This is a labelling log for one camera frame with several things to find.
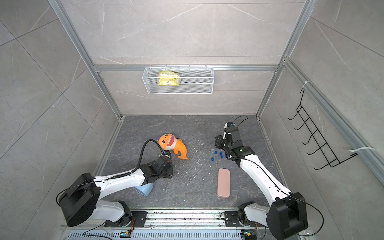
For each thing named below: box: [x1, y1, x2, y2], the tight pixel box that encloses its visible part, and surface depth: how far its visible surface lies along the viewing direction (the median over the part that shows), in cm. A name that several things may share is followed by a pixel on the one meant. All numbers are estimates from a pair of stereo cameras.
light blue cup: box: [133, 182, 154, 197], surface depth 78 cm
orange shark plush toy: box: [157, 133, 189, 160], surface depth 97 cm
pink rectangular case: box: [217, 168, 231, 198], surface depth 85 cm
